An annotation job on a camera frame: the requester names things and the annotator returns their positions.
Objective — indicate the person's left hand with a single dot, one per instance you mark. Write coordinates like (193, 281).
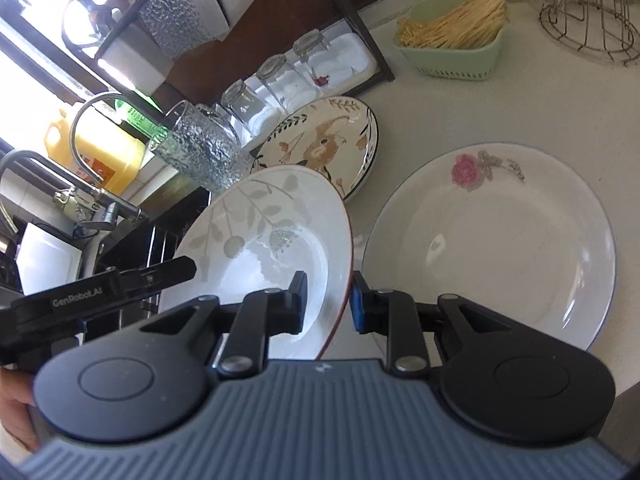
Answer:
(16, 399)

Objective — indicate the cream plate brown bird pattern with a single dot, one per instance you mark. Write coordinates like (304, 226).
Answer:
(336, 136)

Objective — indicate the white plate pink rose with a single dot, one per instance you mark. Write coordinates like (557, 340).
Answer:
(507, 226)

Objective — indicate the yellow detergent bottle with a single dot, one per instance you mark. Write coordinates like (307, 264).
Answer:
(57, 143)

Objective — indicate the upturned clear glass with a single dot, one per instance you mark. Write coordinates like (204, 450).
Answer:
(321, 60)
(246, 106)
(285, 83)

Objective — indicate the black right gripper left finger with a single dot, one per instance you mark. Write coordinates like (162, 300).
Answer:
(250, 324)

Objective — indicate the textured glass mug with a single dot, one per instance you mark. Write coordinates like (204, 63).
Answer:
(202, 147)

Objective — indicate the green basket of sticks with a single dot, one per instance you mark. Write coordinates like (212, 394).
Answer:
(453, 39)

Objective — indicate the wire glass holder stand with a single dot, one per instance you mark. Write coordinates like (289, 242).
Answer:
(601, 30)

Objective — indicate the chrome kitchen faucet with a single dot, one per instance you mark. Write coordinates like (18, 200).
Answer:
(91, 208)

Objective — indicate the black dish rack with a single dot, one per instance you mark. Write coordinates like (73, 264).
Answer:
(134, 44)

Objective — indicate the wooden cutting board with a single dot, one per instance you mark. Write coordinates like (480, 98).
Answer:
(268, 27)

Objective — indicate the white plate grey leaf pattern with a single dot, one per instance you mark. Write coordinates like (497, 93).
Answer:
(258, 234)

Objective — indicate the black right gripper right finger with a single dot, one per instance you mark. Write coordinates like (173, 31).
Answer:
(395, 315)

